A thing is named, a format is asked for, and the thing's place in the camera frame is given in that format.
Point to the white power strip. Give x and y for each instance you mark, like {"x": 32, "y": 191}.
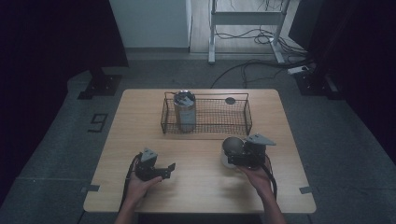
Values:
{"x": 298, "y": 70}

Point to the grey tape strip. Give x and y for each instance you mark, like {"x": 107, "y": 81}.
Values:
{"x": 90, "y": 188}
{"x": 306, "y": 190}

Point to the steel tumbler with lid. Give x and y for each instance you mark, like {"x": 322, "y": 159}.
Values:
{"x": 185, "y": 113}

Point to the round black table grommet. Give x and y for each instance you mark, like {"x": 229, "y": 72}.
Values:
{"x": 230, "y": 100}

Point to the person's left hand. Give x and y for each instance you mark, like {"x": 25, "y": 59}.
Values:
{"x": 138, "y": 189}

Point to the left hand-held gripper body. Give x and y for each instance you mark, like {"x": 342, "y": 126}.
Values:
{"x": 145, "y": 166}

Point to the person's right hand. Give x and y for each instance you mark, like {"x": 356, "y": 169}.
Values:
{"x": 257, "y": 179}

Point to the black stand base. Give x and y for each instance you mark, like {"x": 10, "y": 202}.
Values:
{"x": 314, "y": 84}
{"x": 99, "y": 85}

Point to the white metal desk frame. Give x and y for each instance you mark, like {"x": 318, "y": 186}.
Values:
{"x": 246, "y": 18}

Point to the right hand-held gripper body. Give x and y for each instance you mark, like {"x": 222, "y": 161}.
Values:
{"x": 257, "y": 151}

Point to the dark curtain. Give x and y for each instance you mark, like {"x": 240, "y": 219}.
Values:
{"x": 358, "y": 62}
{"x": 46, "y": 62}

